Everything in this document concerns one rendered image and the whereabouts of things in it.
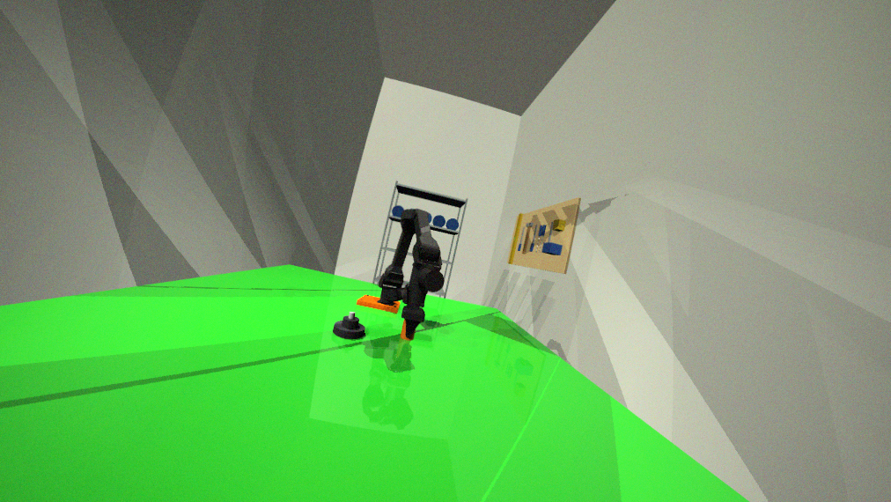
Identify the dark grey round pedestal with shaft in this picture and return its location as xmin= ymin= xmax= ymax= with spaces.
xmin=333 ymin=312 xmax=365 ymax=339

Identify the orange-brown knob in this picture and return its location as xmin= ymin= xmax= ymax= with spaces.
xmin=400 ymin=319 xmax=416 ymax=341

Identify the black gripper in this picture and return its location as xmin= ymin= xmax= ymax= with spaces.
xmin=401 ymin=283 xmax=428 ymax=338

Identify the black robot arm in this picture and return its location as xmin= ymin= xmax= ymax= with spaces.
xmin=376 ymin=209 xmax=445 ymax=306

